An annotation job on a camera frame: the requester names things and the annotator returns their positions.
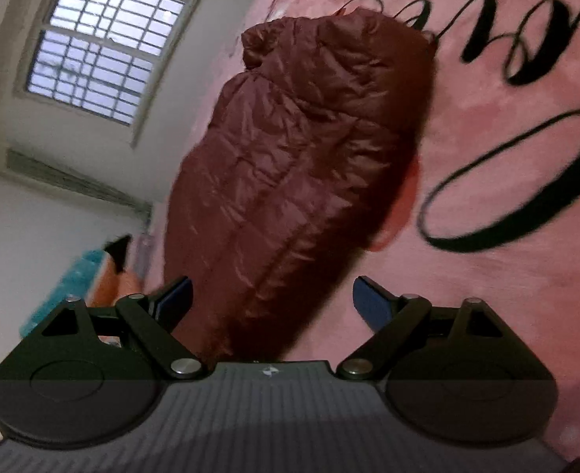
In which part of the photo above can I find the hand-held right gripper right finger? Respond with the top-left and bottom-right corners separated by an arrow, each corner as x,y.
336,275 -> 517,382

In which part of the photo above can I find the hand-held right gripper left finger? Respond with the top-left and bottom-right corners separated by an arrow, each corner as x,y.
41,276 -> 208,382

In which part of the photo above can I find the maroon puffer jacket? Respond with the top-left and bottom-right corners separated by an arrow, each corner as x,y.
164,12 -> 438,361

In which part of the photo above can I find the orange pillow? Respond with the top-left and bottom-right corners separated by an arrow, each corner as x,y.
85,254 -> 146,352

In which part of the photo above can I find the dark cloth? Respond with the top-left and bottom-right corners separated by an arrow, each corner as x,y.
103,235 -> 133,273

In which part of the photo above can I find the pink heart printed blanket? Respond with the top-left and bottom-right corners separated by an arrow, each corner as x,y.
137,0 -> 580,473

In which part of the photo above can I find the grey patterned curtain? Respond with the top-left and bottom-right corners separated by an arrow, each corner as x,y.
6,149 -> 153,216

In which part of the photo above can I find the barred window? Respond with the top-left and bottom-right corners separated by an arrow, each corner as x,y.
14,0 -> 208,147

